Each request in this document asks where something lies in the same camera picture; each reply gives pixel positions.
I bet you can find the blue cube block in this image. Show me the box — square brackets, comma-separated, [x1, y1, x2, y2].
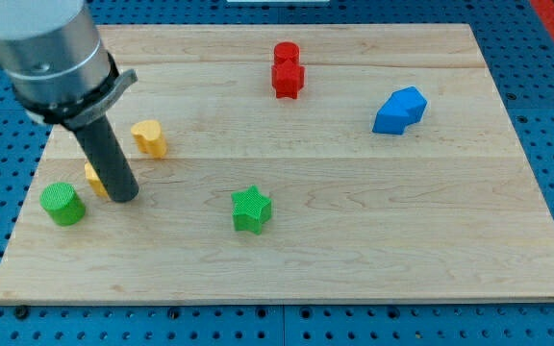
[372, 99, 412, 136]

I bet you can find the green star block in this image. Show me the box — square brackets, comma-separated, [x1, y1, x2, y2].
[231, 185, 272, 235]

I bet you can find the yellow heart block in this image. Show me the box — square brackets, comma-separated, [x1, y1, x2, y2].
[131, 119, 167, 159]

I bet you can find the yellow hexagon block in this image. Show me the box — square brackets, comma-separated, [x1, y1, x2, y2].
[84, 161, 109, 198]

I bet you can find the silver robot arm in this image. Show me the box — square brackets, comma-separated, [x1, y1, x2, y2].
[0, 0, 139, 203]

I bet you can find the red cylinder block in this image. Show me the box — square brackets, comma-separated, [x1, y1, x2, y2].
[273, 41, 300, 65]

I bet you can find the light wooden board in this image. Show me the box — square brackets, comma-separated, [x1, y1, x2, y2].
[0, 24, 554, 306]

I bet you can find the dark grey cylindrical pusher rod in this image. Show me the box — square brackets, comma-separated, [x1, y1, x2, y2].
[74, 116, 139, 203]

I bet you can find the blue angled block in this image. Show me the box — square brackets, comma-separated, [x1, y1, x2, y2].
[391, 86, 427, 125]

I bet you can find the green cylinder block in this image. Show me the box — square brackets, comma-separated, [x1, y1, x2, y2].
[39, 182, 86, 226]

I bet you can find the red star block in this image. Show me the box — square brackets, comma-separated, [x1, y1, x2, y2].
[271, 61, 305, 99]

